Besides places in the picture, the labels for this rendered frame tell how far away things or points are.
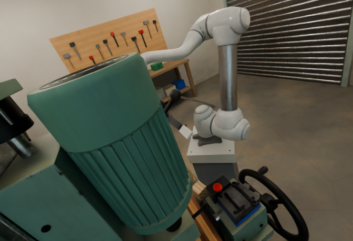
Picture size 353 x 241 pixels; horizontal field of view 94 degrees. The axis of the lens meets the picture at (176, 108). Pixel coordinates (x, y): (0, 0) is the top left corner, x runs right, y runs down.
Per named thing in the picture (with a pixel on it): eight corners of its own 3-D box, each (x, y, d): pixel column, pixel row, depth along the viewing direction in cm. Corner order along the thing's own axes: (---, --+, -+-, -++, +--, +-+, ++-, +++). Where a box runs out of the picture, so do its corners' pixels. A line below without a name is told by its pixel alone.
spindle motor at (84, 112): (208, 200, 34) (154, 49, 20) (128, 259, 29) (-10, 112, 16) (174, 155, 49) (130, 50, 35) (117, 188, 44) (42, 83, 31)
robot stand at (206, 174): (210, 178, 177) (196, 134, 150) (240, 178, 165) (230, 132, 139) (207, 206, 152) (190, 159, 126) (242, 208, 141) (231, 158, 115)
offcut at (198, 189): (193, 194, 67) (190, 188, 66) (200, 186, 69) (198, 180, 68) (200, 201, 64) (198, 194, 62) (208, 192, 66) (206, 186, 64)
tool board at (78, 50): (168, 51, 372) (154, 7, 333) (79, 88, 309) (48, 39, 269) (168, 51, 375) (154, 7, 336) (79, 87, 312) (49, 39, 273)
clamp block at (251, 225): (269, 224, 53) (267, 208, 49) (238, 252, 50) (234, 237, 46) (236, 191, 66) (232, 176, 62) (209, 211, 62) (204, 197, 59)
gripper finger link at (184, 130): (178, 131, 61) (179, 131, 61) (187, 139, 55) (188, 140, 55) (183, 124, 61) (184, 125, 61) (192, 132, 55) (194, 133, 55)
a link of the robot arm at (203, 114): (205, 122, 136) (198, 100, 125) (225, 127, 123) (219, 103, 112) (193, 134, 127) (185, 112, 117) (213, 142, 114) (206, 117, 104)
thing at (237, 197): (261, 206, 50) (260, 195, 48) (234, 229, 47) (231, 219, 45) (231, 178, 62) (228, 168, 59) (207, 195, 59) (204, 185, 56)
